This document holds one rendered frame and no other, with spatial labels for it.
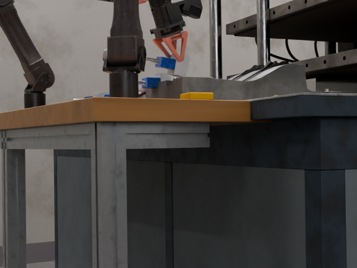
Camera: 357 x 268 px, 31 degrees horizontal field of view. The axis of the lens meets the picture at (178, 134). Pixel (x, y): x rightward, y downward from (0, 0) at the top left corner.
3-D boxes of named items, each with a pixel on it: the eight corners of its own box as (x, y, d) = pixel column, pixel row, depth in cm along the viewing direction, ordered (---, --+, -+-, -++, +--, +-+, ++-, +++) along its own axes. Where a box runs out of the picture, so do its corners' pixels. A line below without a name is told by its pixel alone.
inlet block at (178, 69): (140, 67, 167) (144, 47, 167) (134, 67, 172) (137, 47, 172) (186, 77, 172) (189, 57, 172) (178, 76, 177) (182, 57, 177)
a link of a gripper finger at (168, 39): (185, 57, 177) (175, 24, 175) (196, 57, 170) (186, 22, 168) (162, 65, 175) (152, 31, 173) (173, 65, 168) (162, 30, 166)
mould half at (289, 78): (182, 111, 165) (181, 58, 166) (145, 116, 189) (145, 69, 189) (342, 112, 186) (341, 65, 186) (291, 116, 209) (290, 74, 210)
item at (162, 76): (128, 91, 177) (128, 71, 177) (122, 92, 182) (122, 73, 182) (172, 92, 182) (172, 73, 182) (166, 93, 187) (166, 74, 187)
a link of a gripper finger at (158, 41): (181, 57, 179) (171, 24, 177) (192, 57, 173) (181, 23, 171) (159, 65, 177) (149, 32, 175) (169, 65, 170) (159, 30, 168)
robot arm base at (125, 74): (118, 76, 151) (90, 75, 147) (160, 67, 134) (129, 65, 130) (118, 110, 151) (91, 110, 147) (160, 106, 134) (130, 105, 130)
